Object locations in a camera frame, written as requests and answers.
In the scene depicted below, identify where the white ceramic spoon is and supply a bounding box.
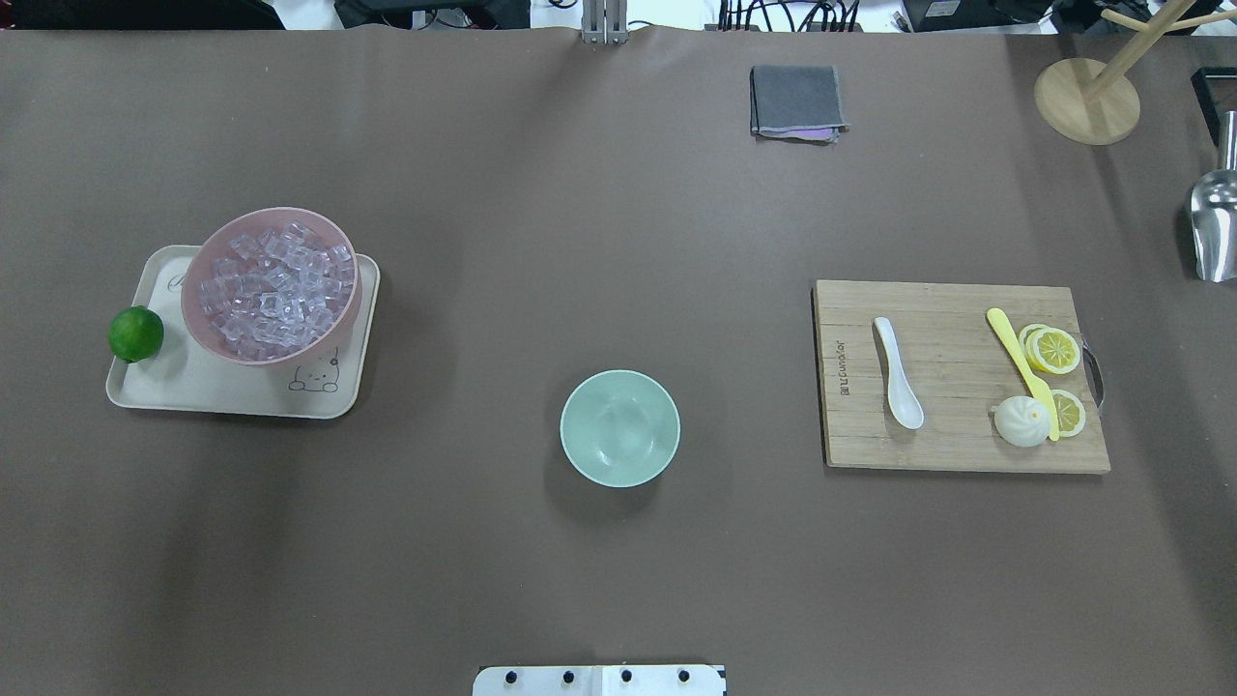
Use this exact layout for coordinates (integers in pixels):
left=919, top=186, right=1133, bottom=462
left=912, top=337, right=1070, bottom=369
left=872, top=316, right=925, bottom=430

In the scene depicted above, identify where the bamboo cutting board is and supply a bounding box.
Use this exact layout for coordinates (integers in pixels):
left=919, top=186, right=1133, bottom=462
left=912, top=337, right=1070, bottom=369
left=813, top=279, right=1110, bottom=475

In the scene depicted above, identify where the mint green bowl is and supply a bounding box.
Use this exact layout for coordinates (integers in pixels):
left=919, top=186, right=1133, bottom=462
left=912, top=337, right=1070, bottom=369
left=560, top=368, right=682, bottom=488

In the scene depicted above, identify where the grey folded cloth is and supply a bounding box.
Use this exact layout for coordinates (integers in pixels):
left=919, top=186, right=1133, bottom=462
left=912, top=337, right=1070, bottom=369
left=748, top=66, right=851, bottom=143

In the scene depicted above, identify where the yellow plastic knife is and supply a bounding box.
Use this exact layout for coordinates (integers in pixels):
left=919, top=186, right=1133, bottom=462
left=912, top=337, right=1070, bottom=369
left=986, top=307, right=1060, bottom=443

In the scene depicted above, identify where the pink bowl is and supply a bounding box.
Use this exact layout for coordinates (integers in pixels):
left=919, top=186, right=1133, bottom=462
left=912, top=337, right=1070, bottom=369
left=181, top=206, right=365, bottom=366

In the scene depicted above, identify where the wooden mug tree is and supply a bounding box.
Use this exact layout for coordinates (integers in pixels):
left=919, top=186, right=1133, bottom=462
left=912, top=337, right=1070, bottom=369
left=1034, top=1, right=1236, bottom=146

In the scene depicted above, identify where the beige tray with cartoon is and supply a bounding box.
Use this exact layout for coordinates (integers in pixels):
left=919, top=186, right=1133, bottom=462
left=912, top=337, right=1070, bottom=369
left=105, top=244, right=381, bottom=420

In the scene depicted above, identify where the lemon slice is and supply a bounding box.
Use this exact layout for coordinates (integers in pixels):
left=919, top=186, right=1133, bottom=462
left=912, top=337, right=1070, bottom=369
left=1050, top=389, right=1087, bottom=439
left=1018, top=323, right=1082, bottom=375

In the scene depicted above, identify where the metal ice scoop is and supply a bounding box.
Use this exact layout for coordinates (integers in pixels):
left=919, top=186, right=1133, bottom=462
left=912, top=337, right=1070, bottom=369
left=1190, top=111, right=1236, bottom=283

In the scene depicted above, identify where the green lime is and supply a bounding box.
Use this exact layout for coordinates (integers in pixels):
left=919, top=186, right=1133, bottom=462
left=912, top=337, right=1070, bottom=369
left=106, top=305, right=166, bottom=363

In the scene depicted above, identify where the upper lemon slice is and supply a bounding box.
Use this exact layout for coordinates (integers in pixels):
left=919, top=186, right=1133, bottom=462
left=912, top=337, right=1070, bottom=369
left=1018, top=323, right=1082, bottom=375

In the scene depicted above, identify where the lower lemon slice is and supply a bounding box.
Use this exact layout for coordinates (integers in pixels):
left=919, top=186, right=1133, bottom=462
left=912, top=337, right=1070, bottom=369
left=1050, top=389, right=1087, bottom=439

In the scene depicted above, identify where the aluminium frame post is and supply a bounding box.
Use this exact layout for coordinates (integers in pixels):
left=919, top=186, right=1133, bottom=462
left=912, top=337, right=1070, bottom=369
left=579, top=0, right=630, bottom=45

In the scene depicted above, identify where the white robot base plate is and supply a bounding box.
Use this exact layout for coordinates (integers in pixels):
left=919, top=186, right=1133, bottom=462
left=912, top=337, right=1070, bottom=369
left=473, top=661, right=729, bottom=695

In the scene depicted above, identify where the clear ice cubes pile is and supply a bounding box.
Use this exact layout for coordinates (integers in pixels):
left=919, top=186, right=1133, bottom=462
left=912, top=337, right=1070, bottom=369
left=190, top=218, right=360, bottom=363

